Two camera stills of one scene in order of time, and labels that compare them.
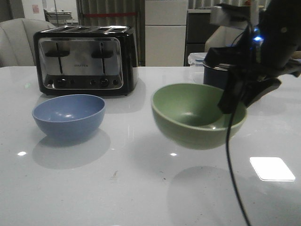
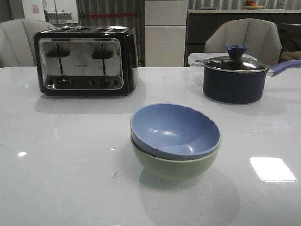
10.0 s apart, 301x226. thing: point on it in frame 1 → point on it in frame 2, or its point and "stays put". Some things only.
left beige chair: [17, 46] stays put
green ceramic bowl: [189, 115] → [162, 168]
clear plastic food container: [196, 59] stays put
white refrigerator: [165, 26] stays put
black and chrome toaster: [87, 60] stays put
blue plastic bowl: [69, 117] → [174, 132]
